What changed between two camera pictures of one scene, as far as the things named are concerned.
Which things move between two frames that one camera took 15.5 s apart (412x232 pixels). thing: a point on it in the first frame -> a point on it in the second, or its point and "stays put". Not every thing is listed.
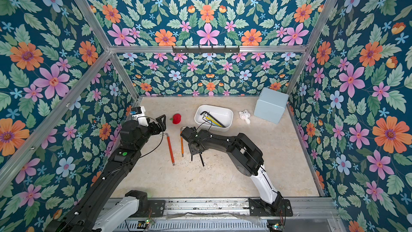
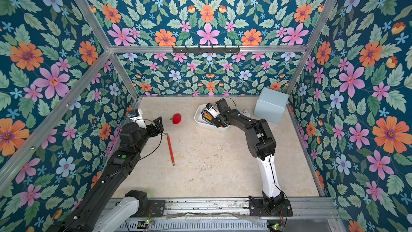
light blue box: x=271 y=105 stays put
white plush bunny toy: x=245 y=115 stays put
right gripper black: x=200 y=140 -> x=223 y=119
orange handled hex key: x=182 y=142 -> x=208 y=115
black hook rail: x=213 y=49 stays put
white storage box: x=213 y=118 stays put
